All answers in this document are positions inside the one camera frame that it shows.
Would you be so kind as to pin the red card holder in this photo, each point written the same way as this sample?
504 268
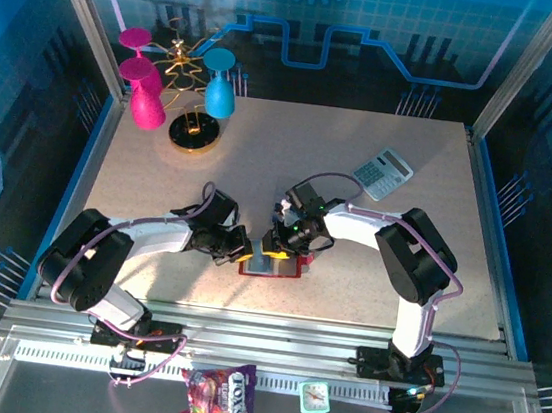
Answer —
293 269

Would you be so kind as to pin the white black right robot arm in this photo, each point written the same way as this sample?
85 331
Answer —
354 226

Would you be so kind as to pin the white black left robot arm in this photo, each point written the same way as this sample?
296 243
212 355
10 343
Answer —
161 238

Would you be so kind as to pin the grey desk calculator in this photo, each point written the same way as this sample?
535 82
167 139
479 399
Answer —
386 172

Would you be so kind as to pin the purple candy bag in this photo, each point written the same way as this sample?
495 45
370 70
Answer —
217 396

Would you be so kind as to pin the blue wine glass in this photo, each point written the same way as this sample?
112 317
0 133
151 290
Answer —
218 99

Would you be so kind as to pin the small teal alarm clock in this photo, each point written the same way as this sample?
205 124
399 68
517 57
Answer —
314 396

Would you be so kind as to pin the pink wine glass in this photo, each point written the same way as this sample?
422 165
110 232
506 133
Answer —
135 38
145 105

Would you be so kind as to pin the small black electronics box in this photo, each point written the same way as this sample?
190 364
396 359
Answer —
405 404

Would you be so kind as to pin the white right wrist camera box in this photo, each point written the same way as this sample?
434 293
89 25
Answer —
282 212

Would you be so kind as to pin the aluminium enclosure frame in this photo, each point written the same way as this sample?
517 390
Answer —
261 328

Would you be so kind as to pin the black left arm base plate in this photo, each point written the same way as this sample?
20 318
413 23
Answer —
167 334

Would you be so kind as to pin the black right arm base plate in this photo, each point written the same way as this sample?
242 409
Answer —
373 362

